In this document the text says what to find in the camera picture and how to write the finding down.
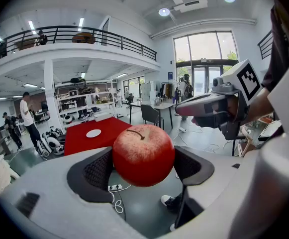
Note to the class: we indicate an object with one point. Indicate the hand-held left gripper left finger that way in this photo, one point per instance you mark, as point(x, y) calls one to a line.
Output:
point(54, 198)

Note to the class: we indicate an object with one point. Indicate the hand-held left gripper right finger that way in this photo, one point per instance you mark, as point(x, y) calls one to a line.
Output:
point(216, 183)

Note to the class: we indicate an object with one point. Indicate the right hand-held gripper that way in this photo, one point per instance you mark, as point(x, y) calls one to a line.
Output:
point(243, 83)

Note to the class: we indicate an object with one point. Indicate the red apple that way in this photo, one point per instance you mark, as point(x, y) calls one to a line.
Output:
point(144, 155)

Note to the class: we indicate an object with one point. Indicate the white plate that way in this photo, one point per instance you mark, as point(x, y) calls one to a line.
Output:
point(93, 133)

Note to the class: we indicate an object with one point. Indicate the person's right forearm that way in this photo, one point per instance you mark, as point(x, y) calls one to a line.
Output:
point(260, 106)

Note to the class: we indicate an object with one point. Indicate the person's right hand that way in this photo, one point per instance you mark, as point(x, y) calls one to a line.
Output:
point(231, 107)

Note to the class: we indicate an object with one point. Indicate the white power strip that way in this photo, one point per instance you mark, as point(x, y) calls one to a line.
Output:
point(182, 129)
point(115, 187)

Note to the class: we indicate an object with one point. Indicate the glass entrance door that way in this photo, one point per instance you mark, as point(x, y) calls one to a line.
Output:
point(206, 80)

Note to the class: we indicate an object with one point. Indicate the white table with black legs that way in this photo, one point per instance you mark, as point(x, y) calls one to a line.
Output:
point(164, 105)

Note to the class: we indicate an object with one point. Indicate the clothes rack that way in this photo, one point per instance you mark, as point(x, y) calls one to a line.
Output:
point(167, 89)

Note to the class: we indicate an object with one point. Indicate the silver kettle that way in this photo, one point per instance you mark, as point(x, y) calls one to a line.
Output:
point(158, 101)

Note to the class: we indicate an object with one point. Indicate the person's black white shoe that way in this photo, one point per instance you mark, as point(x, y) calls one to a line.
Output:
point(170, 200)

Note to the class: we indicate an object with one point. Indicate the grey chair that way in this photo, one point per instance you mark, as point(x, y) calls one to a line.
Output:
point(150, 114)

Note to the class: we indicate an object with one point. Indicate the wooden chair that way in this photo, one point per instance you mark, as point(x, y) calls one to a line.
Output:
point(246, 139)

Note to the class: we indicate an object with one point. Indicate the white wheeled robot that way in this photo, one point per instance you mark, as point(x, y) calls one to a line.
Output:
point(44, 147)
point(56, 142)

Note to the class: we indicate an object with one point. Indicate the red table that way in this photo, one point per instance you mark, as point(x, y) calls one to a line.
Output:
point(84, 144)

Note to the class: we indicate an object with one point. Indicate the black office chair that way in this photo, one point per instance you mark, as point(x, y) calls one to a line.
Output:
point(130, 101)

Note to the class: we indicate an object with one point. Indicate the white box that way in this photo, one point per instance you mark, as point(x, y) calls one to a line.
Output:
point(104, 116)

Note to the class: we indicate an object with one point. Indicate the white shelving unit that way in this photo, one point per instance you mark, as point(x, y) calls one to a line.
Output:
point(84, 101)

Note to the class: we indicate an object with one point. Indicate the ceiling air conditioner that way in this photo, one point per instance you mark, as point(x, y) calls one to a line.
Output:
point(190, 1)

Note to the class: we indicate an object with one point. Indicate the round wooden table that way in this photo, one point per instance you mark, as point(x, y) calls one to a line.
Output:
point(83, 38)

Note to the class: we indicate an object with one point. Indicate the black balcony railing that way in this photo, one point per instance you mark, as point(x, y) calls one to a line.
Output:
point(84, 35)

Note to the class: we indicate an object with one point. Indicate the blue wall sign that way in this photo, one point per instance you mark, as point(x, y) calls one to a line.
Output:
point(170, 75)

